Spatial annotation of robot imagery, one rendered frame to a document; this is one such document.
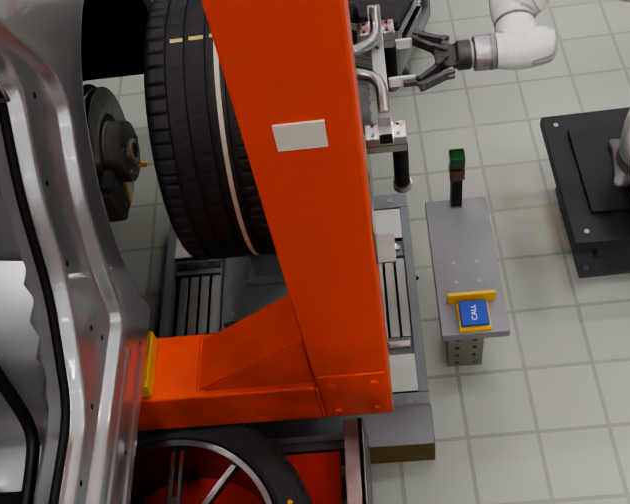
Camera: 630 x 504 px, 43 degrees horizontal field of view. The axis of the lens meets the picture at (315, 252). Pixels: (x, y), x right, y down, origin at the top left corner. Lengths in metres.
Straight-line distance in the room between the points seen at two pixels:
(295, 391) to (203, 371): 0.21
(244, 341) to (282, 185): 0.64
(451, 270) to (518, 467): 0.61
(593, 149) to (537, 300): 0.50
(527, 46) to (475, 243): 0.53
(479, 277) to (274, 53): 1.28
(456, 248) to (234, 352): 0.74
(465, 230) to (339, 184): 1.09
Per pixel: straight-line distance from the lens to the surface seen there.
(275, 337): 1.67
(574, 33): 3.49
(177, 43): 1.77
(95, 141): 1.95
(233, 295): 2.46
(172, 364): 1.87
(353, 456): 2.01
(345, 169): 1.16
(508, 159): 3.00
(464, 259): 2.19
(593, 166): 2.59
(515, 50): 2.11
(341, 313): 1.49
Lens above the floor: 2.27
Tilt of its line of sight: 55 degrees down
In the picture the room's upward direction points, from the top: 13 degrees counter-clockwise
